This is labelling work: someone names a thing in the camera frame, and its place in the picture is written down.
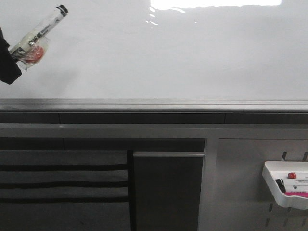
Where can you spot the grey fabric pocket organizer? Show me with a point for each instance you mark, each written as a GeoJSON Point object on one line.
{"type": "Point", "coordinates": [66, 191]}

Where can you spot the grey aluminium whiteboard tray rail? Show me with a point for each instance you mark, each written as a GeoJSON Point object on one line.
{"type": "Point", "coordinates": [154, 105]}

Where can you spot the black capped marker lower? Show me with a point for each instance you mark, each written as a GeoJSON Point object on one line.
{"type": "Point", "coordinates": [292, 188]}

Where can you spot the white plastic marker tray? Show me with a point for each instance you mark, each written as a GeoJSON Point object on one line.
{"type": "Point", "coordinates": [273, 170]}

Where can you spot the black capped marker upper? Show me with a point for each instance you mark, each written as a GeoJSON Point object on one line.
{"type": "Point", "coordinates": [296, 182]}

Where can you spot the red capped marker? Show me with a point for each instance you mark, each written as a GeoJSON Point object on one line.
{"type": "Point", "coordinates": [298, 175]}

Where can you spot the grey pegboard panel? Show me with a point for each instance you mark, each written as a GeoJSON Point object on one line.
{"type": "Point", "coordinates": [243, 199]}

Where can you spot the white whiteboard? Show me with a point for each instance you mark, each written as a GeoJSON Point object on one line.
{"type": "Point", "coordinates": [169, 49]}

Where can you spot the pink whiteboard eraser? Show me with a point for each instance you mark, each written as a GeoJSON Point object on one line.
{"type": "Point", "coordinates": [301, 194]}

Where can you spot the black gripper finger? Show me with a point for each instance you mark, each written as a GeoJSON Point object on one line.
{"type": "Point", "coordinates": [9, 70]}

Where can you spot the black capped marker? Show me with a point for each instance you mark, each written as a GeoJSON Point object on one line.
{"type": "Point", "coordinates": [292, 188]}
{"type": "Point", "coordinates": [296, 182]}

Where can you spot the black whiteboard marker with magnet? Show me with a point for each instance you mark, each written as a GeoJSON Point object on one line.
{"type": "Point", "coordinates": [33, 46]}

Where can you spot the dark grey cabinet panel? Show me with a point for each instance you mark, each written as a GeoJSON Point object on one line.
{"type": "Point", "coordinates": [167, 192]}

